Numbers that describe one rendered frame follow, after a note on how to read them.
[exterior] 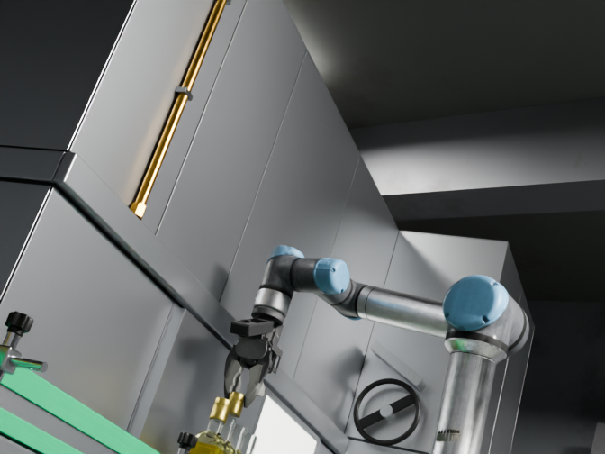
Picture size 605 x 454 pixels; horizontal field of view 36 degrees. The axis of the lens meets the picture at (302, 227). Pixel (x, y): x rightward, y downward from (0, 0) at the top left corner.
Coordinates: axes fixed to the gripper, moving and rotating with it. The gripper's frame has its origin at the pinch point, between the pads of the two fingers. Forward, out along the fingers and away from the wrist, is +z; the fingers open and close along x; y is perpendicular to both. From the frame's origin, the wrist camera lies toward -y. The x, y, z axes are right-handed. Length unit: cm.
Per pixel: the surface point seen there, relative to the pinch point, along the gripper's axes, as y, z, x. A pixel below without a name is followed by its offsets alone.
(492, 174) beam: 128, -135, -7
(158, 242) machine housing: -27.7, -20.1, 12.8
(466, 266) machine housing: 103, -84, -12
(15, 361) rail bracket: -87, 23, -17
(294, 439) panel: 62, -8, 11
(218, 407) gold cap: -7.4, 4.4, -0.5
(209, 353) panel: 3.7, -9.5, 11.7
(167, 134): -37, -39, 13
